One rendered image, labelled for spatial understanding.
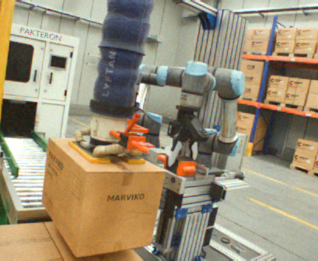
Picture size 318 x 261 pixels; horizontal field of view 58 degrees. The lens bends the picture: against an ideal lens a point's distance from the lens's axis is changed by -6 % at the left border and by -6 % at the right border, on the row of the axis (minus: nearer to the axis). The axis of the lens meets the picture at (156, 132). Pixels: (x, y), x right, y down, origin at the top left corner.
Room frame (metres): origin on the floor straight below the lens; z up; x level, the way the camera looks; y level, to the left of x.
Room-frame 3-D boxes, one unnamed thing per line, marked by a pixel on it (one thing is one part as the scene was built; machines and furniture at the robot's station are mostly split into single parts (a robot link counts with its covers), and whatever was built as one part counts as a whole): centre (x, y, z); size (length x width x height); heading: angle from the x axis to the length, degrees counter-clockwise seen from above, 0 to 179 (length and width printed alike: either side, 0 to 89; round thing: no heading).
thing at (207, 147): (1.76, -0.29, 1.20); 0.13 x 0.12 x 0.14; 65
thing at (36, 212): (1.82, 0.45, 0.58); 0.70 x 0.03 x 0.06; 126
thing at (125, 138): (1.31, 0.10, 1.20); 0.10 x 0.08 x 0.06; 125
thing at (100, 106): (1.51, 0.24, 1.32); 0.23 x 0.23 x 0.04
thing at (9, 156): (2.91, 1.56, 0.60); 1.60 x 0.10 x 0.09; 36
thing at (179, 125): (1.05, -0.09, 1.34); 0.09 x 0.08 x 0.12; 35
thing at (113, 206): (1.52, 0.26, 0.87); 0.60 x 0.40 x 0.40; 36
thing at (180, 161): (1.02, -0.10, 1.20); 0.08 x 0.07 x 0.05; 35
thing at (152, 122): (2.14, 0.04, 1.20); 0.13 x 0.12 x 0.14; 85
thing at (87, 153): (1.46, 0.32, 1.10); 0.34 x 0.10 x 0.05; 35
